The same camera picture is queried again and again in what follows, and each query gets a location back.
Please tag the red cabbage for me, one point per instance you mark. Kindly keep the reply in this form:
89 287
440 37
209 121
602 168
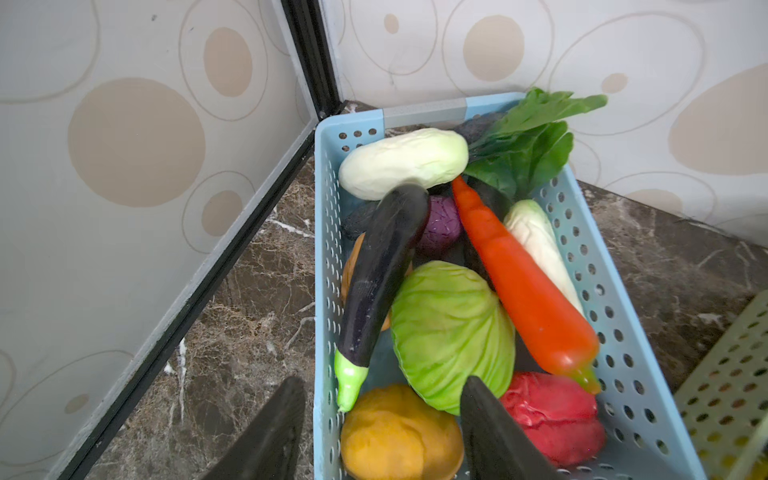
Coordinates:
557 416

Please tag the purple cabbage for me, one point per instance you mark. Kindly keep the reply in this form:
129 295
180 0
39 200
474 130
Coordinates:
443 227

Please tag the green leafy vegetable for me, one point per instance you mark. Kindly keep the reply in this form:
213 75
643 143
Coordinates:
530 144

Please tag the dark purple eggplant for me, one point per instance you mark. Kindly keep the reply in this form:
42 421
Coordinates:
383 259

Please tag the green cabbage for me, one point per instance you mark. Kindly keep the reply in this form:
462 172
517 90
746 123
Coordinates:
447 324

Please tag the orange potato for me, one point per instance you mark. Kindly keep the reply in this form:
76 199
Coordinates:
391 433

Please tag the blue plastic basket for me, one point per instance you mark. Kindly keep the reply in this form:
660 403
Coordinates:
645 434

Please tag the white chinese cabbage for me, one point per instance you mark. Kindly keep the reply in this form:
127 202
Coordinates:
530 226

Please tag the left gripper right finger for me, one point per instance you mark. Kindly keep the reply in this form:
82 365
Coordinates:
495 445

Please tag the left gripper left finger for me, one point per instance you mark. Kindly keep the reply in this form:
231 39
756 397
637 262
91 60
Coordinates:
268 448

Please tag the green plastic basket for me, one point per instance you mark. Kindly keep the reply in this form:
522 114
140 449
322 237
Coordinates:
723 402

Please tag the white radish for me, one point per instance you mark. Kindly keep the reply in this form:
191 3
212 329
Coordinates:
428 157

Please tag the orange-red carrot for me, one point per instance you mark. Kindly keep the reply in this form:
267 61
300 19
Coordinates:
557 336

